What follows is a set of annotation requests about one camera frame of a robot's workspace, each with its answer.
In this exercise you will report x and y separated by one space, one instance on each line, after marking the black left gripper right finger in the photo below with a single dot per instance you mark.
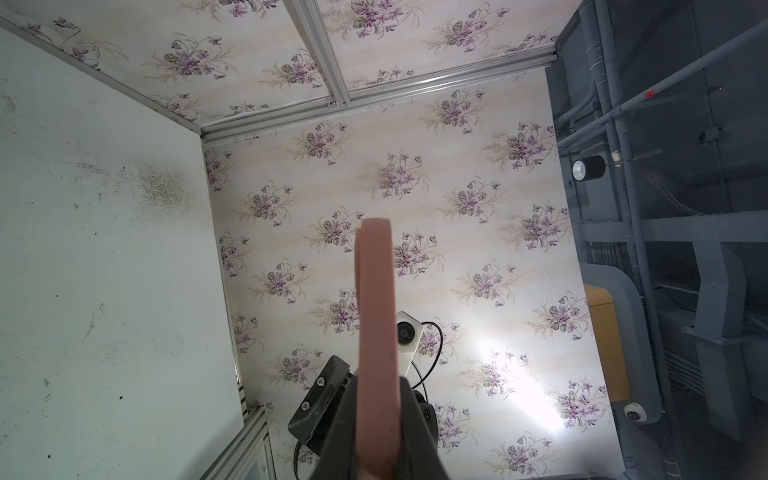
418 458

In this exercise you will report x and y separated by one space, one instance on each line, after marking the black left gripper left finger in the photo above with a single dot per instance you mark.
338 458

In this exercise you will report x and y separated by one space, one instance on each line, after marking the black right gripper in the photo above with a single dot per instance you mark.
313 418

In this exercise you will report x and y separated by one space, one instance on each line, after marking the pink phone case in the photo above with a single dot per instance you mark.
378 424

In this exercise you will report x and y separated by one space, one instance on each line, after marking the black cylindrical spotlight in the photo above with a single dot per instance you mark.
588 168

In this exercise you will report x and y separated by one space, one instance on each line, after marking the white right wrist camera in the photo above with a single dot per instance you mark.
409 332

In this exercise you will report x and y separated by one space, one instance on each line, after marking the white dome security camera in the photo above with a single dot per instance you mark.
635 413

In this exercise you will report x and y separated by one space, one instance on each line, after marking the aluminium frame top bar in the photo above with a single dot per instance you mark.
382 95

